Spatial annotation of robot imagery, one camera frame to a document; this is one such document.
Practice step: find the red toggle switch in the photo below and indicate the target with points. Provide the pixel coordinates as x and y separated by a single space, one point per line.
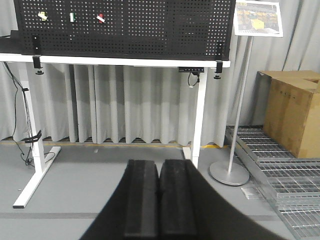
100 18

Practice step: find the silver sign stand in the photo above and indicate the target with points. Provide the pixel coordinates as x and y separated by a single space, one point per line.
231 173

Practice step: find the black pegboard clamp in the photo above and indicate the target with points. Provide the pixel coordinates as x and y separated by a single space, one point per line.
37 52
218 59

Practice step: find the black perforated pegboard panel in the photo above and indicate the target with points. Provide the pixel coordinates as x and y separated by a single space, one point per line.
133 29

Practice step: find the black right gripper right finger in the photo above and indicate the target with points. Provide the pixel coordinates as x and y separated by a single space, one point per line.
191 209

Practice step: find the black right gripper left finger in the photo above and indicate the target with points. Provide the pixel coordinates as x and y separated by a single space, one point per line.
131 213

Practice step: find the printed photo sign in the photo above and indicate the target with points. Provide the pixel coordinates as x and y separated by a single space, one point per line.
254 18

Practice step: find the desk height controller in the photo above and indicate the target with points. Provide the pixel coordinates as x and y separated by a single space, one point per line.
191 69

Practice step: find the brown cardboard box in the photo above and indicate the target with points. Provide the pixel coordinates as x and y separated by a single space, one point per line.
292 116

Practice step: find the right black pegboard clamp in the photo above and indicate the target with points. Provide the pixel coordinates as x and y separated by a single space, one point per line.
218 59

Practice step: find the metal floor grating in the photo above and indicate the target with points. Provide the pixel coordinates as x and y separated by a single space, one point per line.
290 185

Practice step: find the yellow toggle switch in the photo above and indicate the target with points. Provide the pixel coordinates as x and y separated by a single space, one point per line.
43 15

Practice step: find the left black pegboard clamp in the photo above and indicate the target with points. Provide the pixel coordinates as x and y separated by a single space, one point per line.
37 52

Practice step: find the grey curtain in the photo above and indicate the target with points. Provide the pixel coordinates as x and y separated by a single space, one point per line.
122 102

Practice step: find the green toggle switch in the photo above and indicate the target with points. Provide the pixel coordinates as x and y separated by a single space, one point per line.
72 17

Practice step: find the white standing desk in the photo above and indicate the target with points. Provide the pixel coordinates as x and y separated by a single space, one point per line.
42 163

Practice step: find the black tray box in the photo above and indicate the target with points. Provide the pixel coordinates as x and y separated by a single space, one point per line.
11 44

